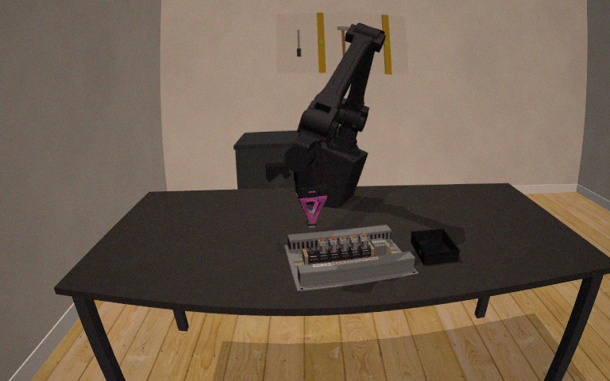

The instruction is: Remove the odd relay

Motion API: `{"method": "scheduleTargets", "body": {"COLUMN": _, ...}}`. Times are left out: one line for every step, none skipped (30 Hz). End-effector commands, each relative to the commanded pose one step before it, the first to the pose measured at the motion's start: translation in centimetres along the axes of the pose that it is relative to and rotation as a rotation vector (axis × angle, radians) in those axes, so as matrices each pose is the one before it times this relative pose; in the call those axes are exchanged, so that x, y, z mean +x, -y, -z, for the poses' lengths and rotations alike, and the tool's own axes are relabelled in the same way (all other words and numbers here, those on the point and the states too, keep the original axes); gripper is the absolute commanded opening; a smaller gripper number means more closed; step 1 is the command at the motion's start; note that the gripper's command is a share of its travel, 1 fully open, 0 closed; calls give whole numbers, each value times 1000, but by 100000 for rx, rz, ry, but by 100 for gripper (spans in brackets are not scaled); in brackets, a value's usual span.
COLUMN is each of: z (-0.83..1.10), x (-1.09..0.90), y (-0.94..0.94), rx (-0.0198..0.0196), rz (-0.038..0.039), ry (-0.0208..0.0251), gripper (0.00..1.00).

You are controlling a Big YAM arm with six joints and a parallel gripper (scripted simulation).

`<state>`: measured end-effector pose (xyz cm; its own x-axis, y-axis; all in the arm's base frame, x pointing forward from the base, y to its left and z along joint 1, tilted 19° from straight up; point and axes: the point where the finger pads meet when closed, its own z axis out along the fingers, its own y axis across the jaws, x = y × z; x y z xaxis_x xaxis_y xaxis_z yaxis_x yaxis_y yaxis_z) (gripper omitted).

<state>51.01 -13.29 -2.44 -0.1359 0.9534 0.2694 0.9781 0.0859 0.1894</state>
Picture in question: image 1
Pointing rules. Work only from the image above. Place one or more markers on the tan rectangular block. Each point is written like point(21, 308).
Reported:
point(378, 247)

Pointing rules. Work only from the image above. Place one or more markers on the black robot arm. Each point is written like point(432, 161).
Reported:
point(315, 126)

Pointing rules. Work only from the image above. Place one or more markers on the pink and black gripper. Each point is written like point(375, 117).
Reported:
point(316, 194)

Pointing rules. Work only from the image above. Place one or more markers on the grey plug-in relay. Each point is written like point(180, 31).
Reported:
point(354, 243)
point(312, 212)
point(322, 247)
point(364, 242)
point(333, 245)
point(343, 244)

